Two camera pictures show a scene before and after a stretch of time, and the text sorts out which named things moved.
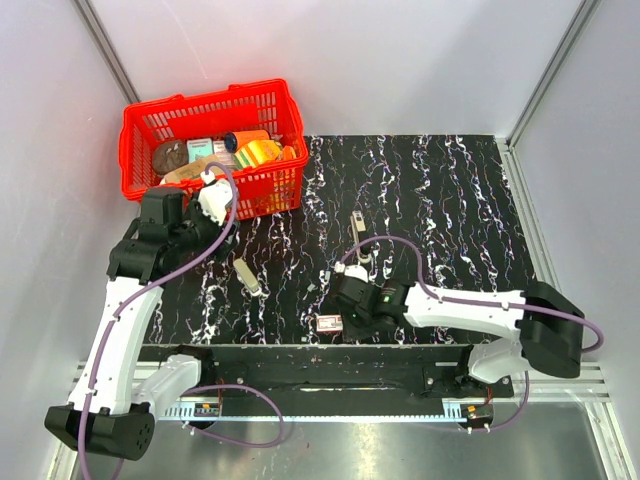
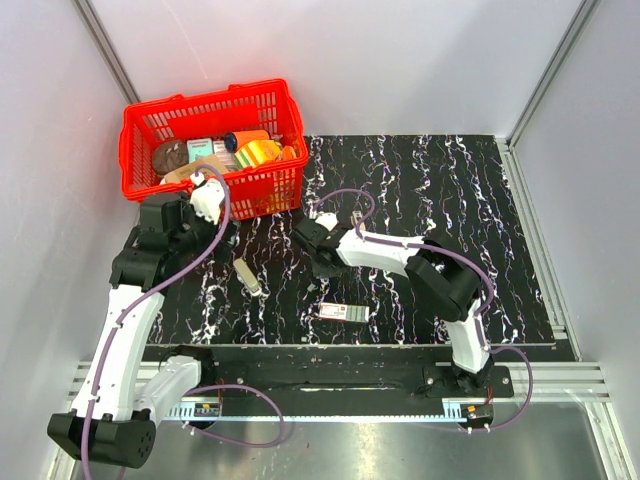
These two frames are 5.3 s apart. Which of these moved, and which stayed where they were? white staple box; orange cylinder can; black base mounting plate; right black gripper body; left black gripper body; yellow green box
Moved: white staple box; right black gripper body
Stayed: yellow green box; black base mounting plate; orange cylinder can; left black gripper body
